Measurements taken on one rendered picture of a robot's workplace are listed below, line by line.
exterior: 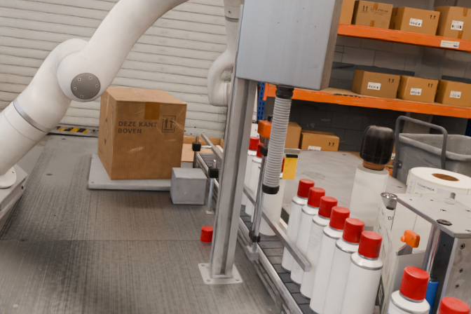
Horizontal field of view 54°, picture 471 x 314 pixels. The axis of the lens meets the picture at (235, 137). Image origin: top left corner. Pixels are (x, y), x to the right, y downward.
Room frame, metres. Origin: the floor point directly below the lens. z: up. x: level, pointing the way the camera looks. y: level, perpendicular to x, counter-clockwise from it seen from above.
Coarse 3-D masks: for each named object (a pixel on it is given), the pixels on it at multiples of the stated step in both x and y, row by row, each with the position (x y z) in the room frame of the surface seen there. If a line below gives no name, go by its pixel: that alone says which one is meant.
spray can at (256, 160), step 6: (258, 144) 1.22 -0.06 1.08; (258, 150) 1.22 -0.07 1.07; (258, 156) 1.21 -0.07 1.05; (252, 162) 1.22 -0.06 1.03; (258, 162) 1.20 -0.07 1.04; (252, 168) 1.21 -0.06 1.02; (252, 174) 1.21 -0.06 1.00; (252, 180) 1.21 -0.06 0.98; (252, 186) 1.21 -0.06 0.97; (252, 192) 1.20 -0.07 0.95; (246, 204) 1.22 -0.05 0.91; (252, 204) 1.20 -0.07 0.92; (246, 210) 1.22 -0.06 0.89
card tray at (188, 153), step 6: (186, 138) 2.13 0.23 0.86; (192, 138) 2.14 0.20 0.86; (210, 138) 2.16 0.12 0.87; (216, 138) 2.17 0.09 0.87; (186, 144) 2.11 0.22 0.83; (204, 144) 2.16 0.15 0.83; (216, 144) 2.17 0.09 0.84; (222, 144) 2.13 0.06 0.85; (186, 150) 2.01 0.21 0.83; (192, 150) 2.02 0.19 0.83; (204, 150) 2.05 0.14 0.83; (210, 150) 2.06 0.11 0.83; (186, 156) 1.90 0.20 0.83; (192, 156) 1.92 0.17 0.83; (192, 162) 1.84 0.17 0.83
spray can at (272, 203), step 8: (280, 176) 1.09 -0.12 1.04; (280, 184) 1.09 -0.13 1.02; (280, 192) 1.09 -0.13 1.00; (264, 200) 1.09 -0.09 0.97; (272, 200) 1.08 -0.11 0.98; (280, 200) 1.09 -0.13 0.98; (272, 208) 1.08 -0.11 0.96; (280, 208) 1.10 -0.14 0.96; (272, 216) 1.08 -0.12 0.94; (264, 224) 1.09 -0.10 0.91; (264, 232) 1.09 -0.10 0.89; (272, 232) 1.09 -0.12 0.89
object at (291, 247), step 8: (208, 144) 1.68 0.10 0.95; (216, 152) 1.55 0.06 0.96; (248, 192) 1.17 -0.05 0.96; (264, 208) 1.07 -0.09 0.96; (264, 216) 1.03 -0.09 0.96; (272, 224) 0.98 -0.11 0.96; (280, 232) 0.93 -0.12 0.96; (280, 240) 0.92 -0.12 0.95; (288, 240) 0.90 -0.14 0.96; (288, 248) 0.88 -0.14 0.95; (296, 248) 0.86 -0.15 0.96; (296, 256) 0.84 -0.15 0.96; (304, 264) 0.80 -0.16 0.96
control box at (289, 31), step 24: (264, 0) 0.88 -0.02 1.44; (288, 0) 0.87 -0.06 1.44; (312, 0) 0.86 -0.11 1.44; (336, 0) 0.86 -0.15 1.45; (264, 24) 0.88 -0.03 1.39; (288, 24) 0.87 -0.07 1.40; (312, 24) 0.85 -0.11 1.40; (336, 24) 0.90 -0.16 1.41; (240, 48) 0.90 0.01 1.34; (264, 48) 0.88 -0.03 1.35; (288, 48) 0.87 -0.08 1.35; (312, 48) 0.85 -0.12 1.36; (240, 72) 0.89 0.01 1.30; (264, 72) 0.88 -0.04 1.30; (288, 72) 0.86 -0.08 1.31; (312, 72) 0.85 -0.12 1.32
